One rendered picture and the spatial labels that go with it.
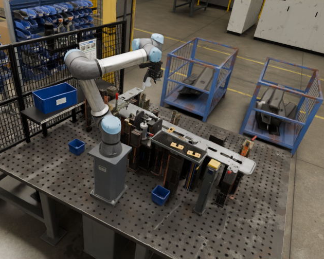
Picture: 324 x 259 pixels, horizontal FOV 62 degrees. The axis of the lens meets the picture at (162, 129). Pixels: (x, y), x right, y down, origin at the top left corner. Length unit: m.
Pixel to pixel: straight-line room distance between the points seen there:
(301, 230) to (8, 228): 2.84
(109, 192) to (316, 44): 8.71
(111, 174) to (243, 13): 8.50
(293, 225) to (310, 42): 7.30
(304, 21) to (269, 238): 8.21
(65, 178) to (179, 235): 0.94
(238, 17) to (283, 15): 1.34
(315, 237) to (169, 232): 1.84
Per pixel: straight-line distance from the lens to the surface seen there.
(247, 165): 2.08
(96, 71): 1.42
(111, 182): 1.85
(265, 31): 9.78
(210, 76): 4.70
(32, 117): 2.28
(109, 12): 2.83
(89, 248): 2.53
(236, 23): 9.84
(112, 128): 1.62
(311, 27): 9.73
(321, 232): 3.44
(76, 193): 2.08
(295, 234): 3.24
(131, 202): 2.01
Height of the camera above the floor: 2.25
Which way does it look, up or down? 35 degrees down
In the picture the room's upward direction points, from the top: 9 degrees clockwise
